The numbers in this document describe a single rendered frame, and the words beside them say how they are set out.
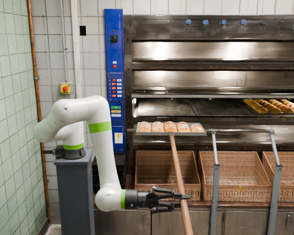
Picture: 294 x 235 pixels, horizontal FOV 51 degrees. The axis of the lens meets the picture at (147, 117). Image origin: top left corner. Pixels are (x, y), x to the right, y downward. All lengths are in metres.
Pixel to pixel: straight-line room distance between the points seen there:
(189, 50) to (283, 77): 0.90
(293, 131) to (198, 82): 1.04
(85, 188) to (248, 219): 1.46
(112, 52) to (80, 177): 1.29
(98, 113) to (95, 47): 1.44
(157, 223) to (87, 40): 1.71
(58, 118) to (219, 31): 1.84
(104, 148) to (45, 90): 1.62
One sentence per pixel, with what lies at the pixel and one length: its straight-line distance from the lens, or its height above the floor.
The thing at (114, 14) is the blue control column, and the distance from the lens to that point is 2.82.
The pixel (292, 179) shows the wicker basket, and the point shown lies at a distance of 3.30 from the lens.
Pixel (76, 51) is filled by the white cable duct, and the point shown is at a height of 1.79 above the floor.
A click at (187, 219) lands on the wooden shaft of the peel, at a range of 1.32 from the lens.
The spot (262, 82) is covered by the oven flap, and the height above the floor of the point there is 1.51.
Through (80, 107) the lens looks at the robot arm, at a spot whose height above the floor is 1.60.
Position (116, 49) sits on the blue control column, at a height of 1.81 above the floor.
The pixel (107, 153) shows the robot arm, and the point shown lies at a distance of 1.52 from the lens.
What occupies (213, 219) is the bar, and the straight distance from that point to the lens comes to 2.69.
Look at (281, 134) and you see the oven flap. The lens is 3.20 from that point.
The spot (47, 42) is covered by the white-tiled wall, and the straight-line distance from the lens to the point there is 2.98.
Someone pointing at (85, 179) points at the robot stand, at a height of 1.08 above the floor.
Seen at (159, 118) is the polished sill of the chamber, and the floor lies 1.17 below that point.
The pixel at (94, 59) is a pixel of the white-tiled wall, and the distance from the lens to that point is 2.88.
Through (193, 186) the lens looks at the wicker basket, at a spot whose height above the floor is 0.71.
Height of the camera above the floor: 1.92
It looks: 15 degrees down
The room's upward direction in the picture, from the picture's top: straight up
